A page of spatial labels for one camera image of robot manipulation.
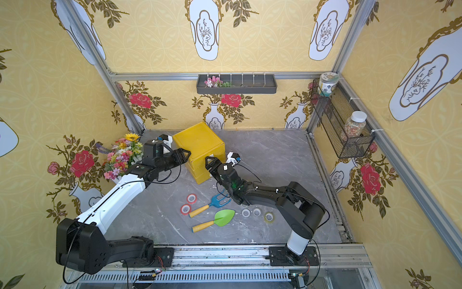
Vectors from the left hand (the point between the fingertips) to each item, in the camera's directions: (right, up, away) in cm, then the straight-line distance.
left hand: (180, 153), depth 84 cm
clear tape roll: (+31, -28, +2) cm, 42 cm away
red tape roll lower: (+1, -28, +4) cm, 28 cm away
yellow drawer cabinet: (+9, +5, +3) cm, 11 cm away
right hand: (+15, -2, +1) cm, 15 cm away
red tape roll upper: (+4, -25, +6) cm, 26 cm away
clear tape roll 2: (+36, -28, +2) cm, 46 cm away
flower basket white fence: (-30, 0, +5) cm, 30 cm away
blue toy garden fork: (+15, -25, +6) cm, 30 cm away
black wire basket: (+80, +22, +16) cm, 85 cm away
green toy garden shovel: (+19, -30, 0) cm, 36 cm away
